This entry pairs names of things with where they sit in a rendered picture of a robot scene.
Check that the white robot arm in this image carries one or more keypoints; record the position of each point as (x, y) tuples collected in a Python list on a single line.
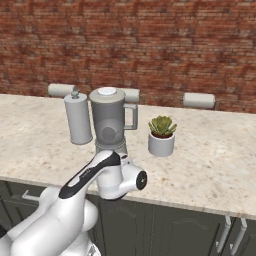
[(66, 213)]

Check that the grey blender lid white cap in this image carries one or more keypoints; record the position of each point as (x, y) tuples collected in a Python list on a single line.
[(106, 94)]

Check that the green succulent in white pot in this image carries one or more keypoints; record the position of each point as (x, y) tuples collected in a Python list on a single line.
[(161, 140)]

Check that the grey cylindrical canister with knob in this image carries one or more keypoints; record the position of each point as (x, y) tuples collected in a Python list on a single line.
[(79, 120)]

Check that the dark green cupboard door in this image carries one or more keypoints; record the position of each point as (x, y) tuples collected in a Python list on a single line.
[(250, 240), (126, 226), (186, 233)]

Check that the dark green drawer front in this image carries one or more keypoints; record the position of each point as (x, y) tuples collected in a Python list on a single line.
[(13, 196)]

